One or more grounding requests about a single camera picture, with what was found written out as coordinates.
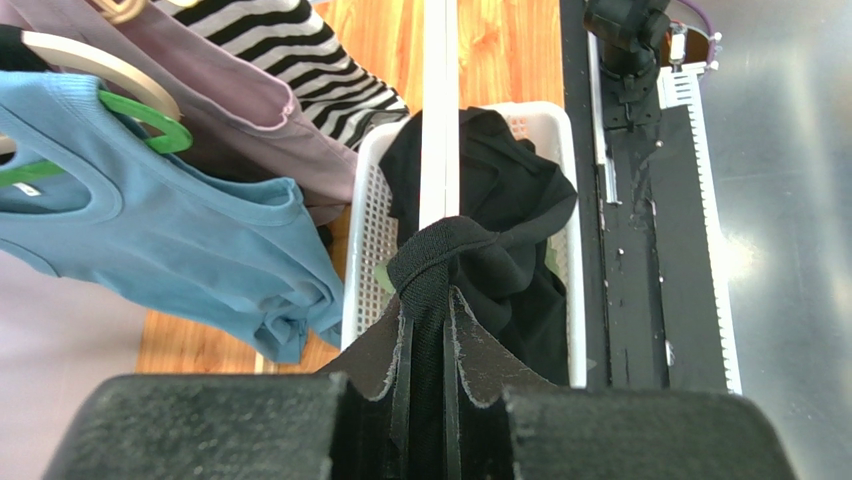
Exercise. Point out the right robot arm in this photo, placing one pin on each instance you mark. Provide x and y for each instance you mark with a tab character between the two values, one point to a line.
629	35

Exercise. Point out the white plastic basket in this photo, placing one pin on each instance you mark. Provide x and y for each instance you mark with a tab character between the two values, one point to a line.
372	232

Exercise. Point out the black tank top on cream hanger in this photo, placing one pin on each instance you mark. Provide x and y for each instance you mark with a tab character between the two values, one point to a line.
116	135

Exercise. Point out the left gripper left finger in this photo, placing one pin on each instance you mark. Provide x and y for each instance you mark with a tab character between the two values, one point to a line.
333	424

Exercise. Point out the green tank top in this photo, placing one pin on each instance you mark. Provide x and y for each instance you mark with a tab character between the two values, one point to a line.
380	273

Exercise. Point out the cream plastic hanger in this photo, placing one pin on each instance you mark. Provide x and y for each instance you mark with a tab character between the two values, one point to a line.
24	50

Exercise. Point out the light wooden hanger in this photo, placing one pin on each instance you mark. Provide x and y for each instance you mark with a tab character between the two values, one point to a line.
122	11

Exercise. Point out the pink plastic hanger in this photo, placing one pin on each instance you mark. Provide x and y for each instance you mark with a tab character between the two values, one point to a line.
440	152

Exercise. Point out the wooden clothes rack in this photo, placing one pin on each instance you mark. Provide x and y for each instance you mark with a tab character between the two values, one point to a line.
263	366

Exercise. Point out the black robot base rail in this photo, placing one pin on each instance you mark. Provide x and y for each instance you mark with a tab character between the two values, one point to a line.
658	312

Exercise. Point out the black white striped tank top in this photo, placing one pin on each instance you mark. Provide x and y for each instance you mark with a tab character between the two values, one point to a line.
290	41

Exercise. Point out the blue tank top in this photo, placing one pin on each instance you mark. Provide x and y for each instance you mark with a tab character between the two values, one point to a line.
245	258

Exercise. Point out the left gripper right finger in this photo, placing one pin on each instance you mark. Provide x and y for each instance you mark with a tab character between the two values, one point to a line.
503	421

